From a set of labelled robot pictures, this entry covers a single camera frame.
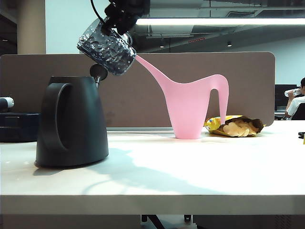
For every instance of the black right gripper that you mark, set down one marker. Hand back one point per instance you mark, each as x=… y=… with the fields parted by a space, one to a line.
x=128 y=10

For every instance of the black electric kettle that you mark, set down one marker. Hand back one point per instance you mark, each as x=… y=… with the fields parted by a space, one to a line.
x=81 y=119

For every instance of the clear plastic water bottle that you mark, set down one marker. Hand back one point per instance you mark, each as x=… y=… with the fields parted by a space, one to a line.
x=291 y=92

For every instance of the brown desk partition panel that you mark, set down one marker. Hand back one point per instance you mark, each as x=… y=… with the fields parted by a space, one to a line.
x=133 y=95

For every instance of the pink plastic watering can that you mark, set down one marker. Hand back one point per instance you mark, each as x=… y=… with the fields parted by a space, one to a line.
x=188 y=100

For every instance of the long ceiling light strip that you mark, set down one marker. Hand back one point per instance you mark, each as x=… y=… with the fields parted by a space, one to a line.
x=226 y=21

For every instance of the white and black cylinder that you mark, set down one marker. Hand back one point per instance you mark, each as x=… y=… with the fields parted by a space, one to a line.
x=6 y=103

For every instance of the black flat box stack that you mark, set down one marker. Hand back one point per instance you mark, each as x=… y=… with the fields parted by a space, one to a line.
x=16 y=127

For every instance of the yellow potato chip bag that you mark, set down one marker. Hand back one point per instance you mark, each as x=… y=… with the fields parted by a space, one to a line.
x=240 y=126

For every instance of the black computer monitor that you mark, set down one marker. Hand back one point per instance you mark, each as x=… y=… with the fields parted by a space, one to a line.
x=281 y=100

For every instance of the black table foot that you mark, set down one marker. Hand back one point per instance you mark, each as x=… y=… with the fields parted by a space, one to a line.
x=187 y=217
x=144 y=218

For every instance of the seated person in white shirt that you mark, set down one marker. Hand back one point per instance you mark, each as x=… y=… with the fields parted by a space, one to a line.
x=295 y=105

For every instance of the black office chair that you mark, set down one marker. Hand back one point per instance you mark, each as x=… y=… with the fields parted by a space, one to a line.
x=299 y=112

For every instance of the small black flat object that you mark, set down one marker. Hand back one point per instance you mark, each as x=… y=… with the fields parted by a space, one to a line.
x=301 y=135

